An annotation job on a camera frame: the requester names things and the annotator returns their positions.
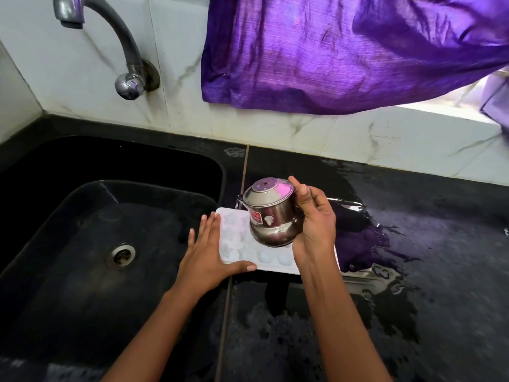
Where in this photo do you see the person's left hand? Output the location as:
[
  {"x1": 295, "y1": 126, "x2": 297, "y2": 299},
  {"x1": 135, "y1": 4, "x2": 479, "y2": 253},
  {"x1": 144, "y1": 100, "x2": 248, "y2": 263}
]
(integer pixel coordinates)
[{"x1": 174, "y1": 212, "x2": 257, "y2": 296}]

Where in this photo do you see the person's right hand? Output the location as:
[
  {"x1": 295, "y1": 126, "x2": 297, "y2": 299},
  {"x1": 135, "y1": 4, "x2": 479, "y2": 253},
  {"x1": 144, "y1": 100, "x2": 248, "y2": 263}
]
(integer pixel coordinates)
[{"x1": 288, "y1": 176, "x2": 339, "y2": 272}]

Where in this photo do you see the white ice cube tray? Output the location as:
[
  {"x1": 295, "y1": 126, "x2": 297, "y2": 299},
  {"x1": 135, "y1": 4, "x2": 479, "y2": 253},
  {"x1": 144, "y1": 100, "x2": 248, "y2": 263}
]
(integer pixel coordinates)
[{"x1": 215, "y1": 207, "x2": 341, "y2": 276}]

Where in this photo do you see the small steel pot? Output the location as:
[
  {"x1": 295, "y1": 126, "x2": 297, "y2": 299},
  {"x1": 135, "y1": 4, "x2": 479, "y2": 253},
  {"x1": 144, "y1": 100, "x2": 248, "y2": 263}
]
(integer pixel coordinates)
[{"x1": 236, "y1": 178, "x2": 305, "y2": 248}]

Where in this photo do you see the person's right forearm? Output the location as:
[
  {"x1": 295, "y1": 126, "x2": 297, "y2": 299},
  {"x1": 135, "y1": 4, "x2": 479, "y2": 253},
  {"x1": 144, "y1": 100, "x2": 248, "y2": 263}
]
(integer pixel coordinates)
[{"x1": 295, "y1": 256, "x2": 395, "y2": 382}]

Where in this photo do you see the person's left forearm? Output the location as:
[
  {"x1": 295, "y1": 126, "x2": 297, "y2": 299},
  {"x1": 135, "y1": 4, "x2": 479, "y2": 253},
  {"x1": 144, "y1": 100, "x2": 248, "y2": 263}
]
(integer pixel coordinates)
[{"x1": 100, "y1": 280, "x2": 232, "y2": 382}]

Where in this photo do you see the steel sink drain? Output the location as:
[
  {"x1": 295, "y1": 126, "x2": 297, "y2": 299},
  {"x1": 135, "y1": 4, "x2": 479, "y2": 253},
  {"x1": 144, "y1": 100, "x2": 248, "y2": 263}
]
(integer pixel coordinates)
[{"x1": 106, "y1": 243, "x2": 137, "y2": 270}]

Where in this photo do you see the black kitchen sink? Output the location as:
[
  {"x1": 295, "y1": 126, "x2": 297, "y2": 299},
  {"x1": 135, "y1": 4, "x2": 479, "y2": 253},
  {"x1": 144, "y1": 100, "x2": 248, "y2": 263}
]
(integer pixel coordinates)
[{"x1": 0, "y1": 133, "x2": 228, "y2": 382}]

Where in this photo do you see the purple curtain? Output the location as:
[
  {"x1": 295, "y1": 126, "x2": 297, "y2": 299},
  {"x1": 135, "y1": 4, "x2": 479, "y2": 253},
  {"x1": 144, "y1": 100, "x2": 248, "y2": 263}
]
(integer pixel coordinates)
[
  {"x1": 480, "y1": 72, "x2": 509, "y2": 133},
  {"x1": 200, "y1": 0, "x2": 509, "y2": 116}
]

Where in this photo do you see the steel wall faucet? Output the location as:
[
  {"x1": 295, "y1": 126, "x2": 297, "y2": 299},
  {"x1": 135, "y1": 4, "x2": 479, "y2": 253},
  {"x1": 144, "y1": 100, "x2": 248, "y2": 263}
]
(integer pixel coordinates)
[{"x1": 53, "y1": 0, "x2": 161, "y2": 101}]

